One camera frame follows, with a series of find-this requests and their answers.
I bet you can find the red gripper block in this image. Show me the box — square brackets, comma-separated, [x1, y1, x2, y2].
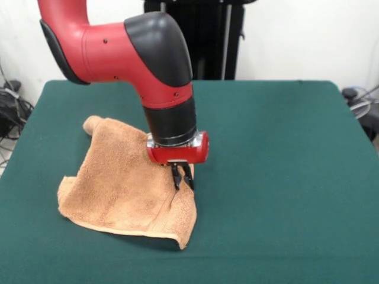
[146, 131, 211, 191]

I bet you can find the tan terry towel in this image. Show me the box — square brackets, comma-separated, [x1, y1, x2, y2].
[56, 115, 198, 251]

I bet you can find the dark green table cloth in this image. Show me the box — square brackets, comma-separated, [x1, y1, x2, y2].
[0, 79, 379, 284]

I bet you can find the grey wheeled chair base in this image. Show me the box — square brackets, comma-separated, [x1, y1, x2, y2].
[341, 85, 379, 141]

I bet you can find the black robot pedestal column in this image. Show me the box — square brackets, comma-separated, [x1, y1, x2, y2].
[142, 0, 258, 81]

